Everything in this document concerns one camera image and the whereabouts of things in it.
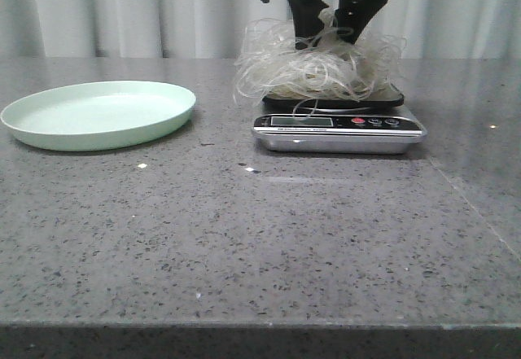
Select light green round plate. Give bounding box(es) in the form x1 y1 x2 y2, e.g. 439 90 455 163
1 81 196 151

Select white pleated curtain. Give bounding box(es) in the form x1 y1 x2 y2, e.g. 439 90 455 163
1 0 520 59

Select black silver kitchen scale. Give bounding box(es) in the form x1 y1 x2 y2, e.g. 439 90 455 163
252 85 427 155

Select translucent white vermicelli bundle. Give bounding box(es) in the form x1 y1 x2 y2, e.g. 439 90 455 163
233 9 405 112

